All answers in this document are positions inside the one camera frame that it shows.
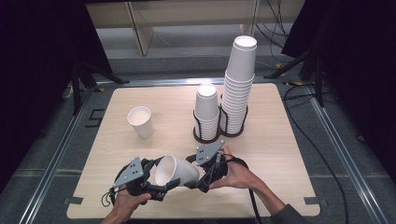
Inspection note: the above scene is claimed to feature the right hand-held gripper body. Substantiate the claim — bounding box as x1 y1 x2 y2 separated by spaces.
195 139 228 193

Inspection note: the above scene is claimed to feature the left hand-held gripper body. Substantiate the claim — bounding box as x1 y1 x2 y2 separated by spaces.
112 157 164 202

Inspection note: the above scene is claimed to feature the black wire cup holder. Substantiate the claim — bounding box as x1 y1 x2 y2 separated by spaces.
191 108 222 145
219 92 249 138

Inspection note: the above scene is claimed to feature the white paper cup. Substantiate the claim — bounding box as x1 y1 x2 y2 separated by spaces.
126 105 155 140
154 154 201 188

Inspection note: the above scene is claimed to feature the short stack of paper cups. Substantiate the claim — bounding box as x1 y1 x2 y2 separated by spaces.
193 83 220 142

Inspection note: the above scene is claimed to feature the tall stack of paper cups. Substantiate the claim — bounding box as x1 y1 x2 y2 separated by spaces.
219 35 259 135

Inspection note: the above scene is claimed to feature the person's left hand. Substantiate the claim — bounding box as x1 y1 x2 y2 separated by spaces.
110 187 153 220

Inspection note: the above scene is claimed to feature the person's right hand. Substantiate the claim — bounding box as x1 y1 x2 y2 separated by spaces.
208 145 265 190

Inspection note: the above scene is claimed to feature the black tape floor mark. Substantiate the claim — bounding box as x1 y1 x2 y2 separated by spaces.
85 108 106 129

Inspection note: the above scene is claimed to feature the black tripod stand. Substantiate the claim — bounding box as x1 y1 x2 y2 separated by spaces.
70 59 130 116
263 46 326 108

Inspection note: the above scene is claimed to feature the beige wooden furniture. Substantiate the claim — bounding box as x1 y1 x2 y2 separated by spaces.
85 0 262 57

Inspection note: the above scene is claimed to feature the black curtain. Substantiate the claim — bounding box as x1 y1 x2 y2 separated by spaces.
0 0 113 194
281 0 396 175

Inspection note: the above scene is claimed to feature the left hand-held gripper cable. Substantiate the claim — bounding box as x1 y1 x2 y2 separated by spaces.
101 186 119 208

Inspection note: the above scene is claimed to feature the hand-held gripper cable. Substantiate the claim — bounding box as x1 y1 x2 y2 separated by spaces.
101 186 119 208
204 151 263 224

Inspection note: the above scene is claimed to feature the right hand-held gripper cable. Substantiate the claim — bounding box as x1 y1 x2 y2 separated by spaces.
204 151 263 224

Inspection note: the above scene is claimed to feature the metal floor rail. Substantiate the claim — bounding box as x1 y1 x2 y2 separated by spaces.
306 83 390 224
18 87 96 224

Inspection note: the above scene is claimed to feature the long black floor cable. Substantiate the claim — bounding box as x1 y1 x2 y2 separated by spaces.
282 83 350 224

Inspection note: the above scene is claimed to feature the bundle of black cables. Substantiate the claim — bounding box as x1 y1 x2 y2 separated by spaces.
254 0 290 63

